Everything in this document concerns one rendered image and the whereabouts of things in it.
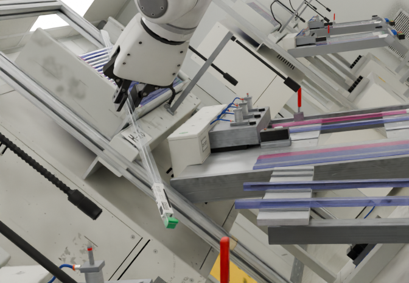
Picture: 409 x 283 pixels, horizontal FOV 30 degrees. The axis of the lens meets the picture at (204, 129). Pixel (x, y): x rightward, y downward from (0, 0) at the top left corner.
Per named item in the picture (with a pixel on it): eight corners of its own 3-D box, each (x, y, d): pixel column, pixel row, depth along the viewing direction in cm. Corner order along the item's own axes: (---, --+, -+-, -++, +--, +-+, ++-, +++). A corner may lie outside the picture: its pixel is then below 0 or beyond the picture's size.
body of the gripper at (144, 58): (193, 12, 117) (164, 65, 124) (132, -3, 113) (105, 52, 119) (203, 44, 112) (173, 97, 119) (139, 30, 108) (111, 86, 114)
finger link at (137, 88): (159, 75, 122) (143, 103, 126) (140, 71, 121) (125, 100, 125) (162, 89, 120) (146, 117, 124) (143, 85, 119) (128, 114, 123)
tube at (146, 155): (174, 229, 101) (178, 223, 101) (165, 228, 100) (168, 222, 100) (105, 36, 139) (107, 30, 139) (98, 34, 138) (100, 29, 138)
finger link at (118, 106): (132, 69, 120) (117, 98, 124) (113, 66, 119) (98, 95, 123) (135, 83, 118) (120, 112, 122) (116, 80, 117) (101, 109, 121)
